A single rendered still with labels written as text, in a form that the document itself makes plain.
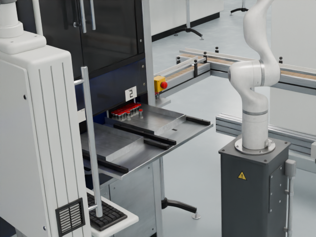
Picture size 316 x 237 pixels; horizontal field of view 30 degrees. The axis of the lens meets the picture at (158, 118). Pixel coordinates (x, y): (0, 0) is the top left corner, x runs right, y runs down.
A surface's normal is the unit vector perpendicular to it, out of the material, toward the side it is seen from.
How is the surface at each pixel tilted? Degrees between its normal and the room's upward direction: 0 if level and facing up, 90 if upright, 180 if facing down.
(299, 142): 90
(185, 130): 0
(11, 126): 90
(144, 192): 90
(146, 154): 0
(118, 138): 0
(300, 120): 90
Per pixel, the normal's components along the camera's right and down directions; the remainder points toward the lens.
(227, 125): -0.64, 0.32
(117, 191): 0.77, 0.21
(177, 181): -0.05, -0.92
